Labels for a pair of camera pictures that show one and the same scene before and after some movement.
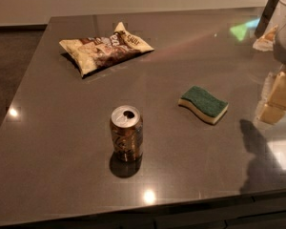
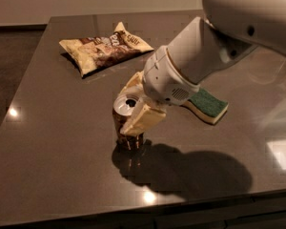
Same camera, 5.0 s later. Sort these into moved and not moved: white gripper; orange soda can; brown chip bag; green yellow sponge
Moved: white gripper; orange soda can
Not moved: green yellow sponge; brown chip bag
